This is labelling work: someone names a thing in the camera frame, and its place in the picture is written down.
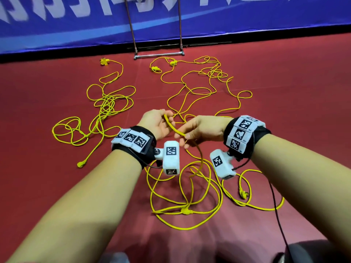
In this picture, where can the person's left hand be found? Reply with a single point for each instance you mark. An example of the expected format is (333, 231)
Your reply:
(156, 124)

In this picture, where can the person's right hand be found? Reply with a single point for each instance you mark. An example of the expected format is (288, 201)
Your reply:
(207, 130)

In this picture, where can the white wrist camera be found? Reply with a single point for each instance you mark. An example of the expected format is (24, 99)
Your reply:
(171, 159)
(222, 164)

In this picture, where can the person's right forearm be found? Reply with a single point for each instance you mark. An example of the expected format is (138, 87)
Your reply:
(312, 183)

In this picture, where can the black marker wristband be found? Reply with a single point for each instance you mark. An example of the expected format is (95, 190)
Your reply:
(245, 135)
(133, 142)

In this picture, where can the blue banner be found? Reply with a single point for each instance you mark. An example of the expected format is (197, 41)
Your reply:
(263, 13)

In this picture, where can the metal rack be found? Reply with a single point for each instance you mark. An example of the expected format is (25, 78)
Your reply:
(159, 54)

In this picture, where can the person's left forearm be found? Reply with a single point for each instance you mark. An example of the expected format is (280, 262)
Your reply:
(77, 211)

